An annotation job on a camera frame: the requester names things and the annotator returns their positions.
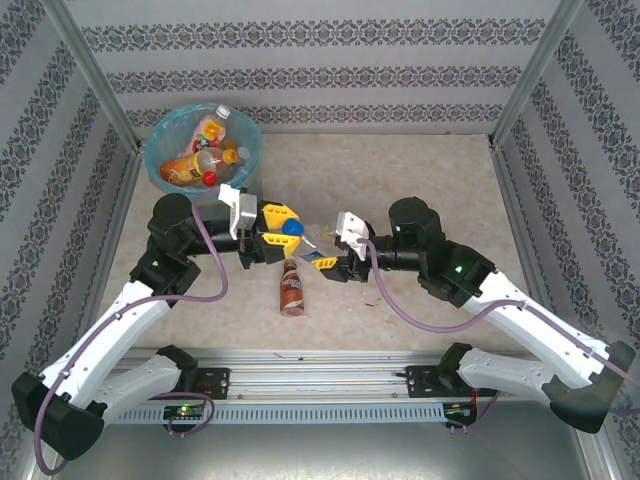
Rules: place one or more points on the small black controller board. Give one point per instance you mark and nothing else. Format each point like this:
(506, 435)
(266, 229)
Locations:
(457, 411)
(192, 412)

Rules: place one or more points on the orange juice bottle yellow cap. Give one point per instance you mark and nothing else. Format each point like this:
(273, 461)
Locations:
(177, 172)

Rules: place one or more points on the pink printed plastic bottle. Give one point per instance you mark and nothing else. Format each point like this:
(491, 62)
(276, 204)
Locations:
(212, 130)

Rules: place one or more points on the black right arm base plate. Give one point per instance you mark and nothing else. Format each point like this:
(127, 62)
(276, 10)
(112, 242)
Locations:
(417, 382)

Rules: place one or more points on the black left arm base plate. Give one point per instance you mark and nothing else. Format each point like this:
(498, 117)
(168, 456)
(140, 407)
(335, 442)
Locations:
(217, 382)

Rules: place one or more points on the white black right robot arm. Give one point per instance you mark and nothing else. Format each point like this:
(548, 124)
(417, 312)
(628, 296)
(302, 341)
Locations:
(505, 372)

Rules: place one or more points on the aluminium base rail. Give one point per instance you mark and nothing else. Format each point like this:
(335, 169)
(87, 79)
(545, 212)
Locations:
(310, 372)

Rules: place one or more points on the grey steel sheet shelf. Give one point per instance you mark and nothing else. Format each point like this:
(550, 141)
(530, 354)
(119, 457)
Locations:
(320, 455)

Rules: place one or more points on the blue plastic bin liner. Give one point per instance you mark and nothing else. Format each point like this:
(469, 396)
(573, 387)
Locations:
(250, 135)

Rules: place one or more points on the clear water bottle blue cap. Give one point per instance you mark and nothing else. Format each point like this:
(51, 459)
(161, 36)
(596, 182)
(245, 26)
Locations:
(292, 227)

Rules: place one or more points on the aluminium frame post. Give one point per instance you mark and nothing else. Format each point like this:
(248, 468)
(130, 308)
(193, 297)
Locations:
(545, 50)
(83, 50)

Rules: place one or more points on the brown coffee drink bottle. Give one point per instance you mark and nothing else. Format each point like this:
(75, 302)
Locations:
(292, 295)

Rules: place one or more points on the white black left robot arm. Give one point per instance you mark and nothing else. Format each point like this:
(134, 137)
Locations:
(135, 385)

